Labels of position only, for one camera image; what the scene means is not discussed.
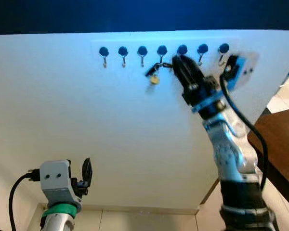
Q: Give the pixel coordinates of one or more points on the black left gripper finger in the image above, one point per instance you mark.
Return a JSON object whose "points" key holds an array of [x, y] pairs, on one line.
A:
{"points": [[87, 171]]}

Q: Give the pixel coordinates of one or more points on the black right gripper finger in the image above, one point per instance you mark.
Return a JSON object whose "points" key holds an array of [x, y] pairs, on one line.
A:
{"points": [[181, 70], [195, 72]]}

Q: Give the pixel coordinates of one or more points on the key bunch with orange figure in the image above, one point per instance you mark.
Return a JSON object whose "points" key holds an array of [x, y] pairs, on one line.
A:
{"points": [[154, 79]]}

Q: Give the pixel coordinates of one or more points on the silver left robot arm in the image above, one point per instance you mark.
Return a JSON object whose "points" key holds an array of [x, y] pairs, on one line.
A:
{"points": [[58, 219]]}

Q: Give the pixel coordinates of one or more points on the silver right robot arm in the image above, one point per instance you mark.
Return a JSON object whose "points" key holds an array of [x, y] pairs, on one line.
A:
{"points": [[231, 154]]}

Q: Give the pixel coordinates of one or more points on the brown wooden table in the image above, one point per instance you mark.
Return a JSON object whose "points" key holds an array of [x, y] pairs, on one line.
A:
{"points": [[284, 139]]}

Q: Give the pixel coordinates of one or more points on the dark round wall hook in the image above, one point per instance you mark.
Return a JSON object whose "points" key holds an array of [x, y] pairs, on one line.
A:
{"points": [[103, 51], [224, 47], [182, 49], [202, 48], [162, 49], [123, 50], [142, 50]]}

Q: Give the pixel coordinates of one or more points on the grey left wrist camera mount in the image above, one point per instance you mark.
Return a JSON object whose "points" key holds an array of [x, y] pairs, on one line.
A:
{"points": [[54, 180]]}

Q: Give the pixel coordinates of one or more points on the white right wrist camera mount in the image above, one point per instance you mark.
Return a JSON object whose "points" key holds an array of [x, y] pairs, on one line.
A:
{"points": [[243, 70]]}

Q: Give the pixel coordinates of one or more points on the white hook rail strip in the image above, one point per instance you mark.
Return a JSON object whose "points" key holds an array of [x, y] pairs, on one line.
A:
{"points": [[132, 42]]}

